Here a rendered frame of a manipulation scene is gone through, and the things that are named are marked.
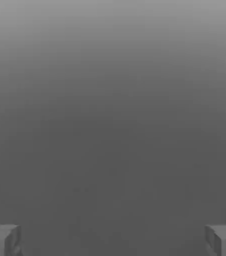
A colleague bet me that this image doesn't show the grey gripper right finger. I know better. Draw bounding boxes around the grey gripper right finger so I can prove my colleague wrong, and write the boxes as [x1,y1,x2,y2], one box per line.
[204,224,226,256]

